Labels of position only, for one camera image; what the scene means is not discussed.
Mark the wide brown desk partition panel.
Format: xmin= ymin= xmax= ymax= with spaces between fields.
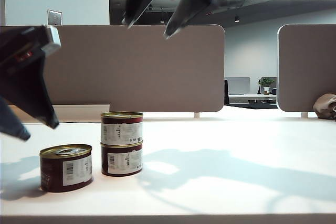
xmin=0 ymin=24 xmax=226 ymax=113

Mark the distant white desk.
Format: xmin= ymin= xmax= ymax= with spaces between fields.
xmin=228 ymin=93 xmax=277 ymax=104

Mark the dark red can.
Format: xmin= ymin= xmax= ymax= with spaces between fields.
xmin=100 ymin=111 xmax=144 ymax=146
xmin=101 ymin=141 xmax=144 ymax=177
xmin=39 ymin=144 xmax=93 ymax=193

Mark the black office chair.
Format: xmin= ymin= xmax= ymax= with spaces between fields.
xmin=224 ymin=79 xmax=230 ymax=105

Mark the narrow brown desk partition panel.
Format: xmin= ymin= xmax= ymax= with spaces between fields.
xmin=277 ymin=24 xmax=336 ymax=113

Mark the metal wall switch plate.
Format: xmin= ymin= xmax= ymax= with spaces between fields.
xmin=47 ymin=9 xmax=63 ymax=26

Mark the green potted plant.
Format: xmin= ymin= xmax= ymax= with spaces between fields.
xmin=258 ymin=77 xmax=275 ymax=95

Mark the grey distant desk divider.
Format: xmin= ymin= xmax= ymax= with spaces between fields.
xmin=225 ymin=77 xmax=250 ymax=95

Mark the white rectangular box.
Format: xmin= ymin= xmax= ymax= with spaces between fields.
xmin=7 ymin=104 xmax=110 ymax=124

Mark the brown crumpled bag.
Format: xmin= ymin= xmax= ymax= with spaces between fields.
xmin=312 ymin=93 xmax=336 ymax=120

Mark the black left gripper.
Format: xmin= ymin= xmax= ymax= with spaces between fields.
xmin=0 ymin=25 xmax=62 ymax=141

